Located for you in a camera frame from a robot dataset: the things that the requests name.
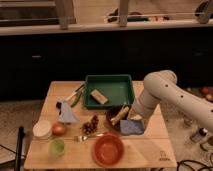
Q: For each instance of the white handled knife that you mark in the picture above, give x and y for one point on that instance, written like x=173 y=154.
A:
x=74 y=92

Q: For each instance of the green chili pepper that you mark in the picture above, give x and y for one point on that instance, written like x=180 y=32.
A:
x=77 y=98

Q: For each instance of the orange onion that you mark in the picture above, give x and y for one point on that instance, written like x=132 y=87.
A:
x=58 y=129

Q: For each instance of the tan block in tray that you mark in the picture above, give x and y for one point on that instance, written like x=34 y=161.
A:
x=98 y=96

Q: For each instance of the corn cob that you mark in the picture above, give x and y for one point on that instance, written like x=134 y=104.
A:
x=122 y=113

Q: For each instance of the blue sponge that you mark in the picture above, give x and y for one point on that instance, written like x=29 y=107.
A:
x=131 y=127

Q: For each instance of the dark brown bowl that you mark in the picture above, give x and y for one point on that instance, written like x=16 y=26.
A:
x=111 y=115

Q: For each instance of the silver fork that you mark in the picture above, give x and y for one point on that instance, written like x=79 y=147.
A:
x=83 y=138

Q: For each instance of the green cup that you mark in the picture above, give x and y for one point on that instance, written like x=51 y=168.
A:
x=56 y=147

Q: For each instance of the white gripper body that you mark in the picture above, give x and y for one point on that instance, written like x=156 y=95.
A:
x=134 y=115

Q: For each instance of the light blue cloth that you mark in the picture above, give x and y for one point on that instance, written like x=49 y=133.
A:
x=66 y=115

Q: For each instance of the wooden folding table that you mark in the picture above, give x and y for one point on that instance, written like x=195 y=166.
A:
x=151 y=150

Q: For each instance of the white bowl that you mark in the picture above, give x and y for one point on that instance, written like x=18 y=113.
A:
x=42 y=129

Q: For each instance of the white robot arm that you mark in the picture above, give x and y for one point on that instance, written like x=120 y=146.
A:
x=162 y=85

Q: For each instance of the bunch of dark grapes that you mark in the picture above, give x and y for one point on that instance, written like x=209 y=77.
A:
x=90 y=127

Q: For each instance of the green plastic tray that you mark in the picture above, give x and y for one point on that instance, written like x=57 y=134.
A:
x=118 y=89

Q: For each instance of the red bowl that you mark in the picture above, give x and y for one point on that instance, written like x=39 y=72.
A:
x=107 y=150

